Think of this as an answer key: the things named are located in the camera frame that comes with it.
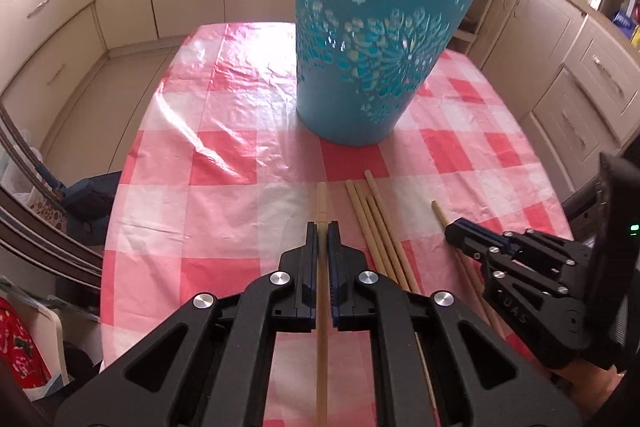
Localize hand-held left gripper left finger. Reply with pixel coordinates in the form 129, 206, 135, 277
55, 222, 319, 427

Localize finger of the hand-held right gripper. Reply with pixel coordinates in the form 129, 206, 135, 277
445, 224, 571, 298
452, 217, 593, 268

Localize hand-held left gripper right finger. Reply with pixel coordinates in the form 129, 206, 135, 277
327, 222, 583, 427

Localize single wooden chopstick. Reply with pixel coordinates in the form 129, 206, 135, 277
316, 182, 331, 427
431, 201, 505, 335

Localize bundle of wooden chopsticks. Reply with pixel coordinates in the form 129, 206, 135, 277
345, 170, 440, 427

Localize blue perforated plastic basket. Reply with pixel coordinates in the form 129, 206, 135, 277
292, 0, 481, 148

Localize person's right forearm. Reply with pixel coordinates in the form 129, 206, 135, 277
550, 359, 626, 413

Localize red white checked tablecloth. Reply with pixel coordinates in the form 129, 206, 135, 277
100, 22, 576, 427

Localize cream multi-drawer base cabinets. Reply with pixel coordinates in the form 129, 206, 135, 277
467, 0, 640, 198

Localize white rolling cart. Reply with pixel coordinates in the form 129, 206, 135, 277
465, 0, 501, 52

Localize blue dustpan and brush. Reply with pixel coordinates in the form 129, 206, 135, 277
65, 172, 123, 233

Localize red floral cloth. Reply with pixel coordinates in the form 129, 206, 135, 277
0, 297, 51, 388

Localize cream two-drawer cabinet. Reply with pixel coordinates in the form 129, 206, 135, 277
0, 0, 108, 148

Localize blue long-handled broom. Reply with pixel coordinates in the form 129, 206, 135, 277
35, 157, 68, 200

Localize sliding door frame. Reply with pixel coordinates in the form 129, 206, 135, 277
0, 102, 106, 298

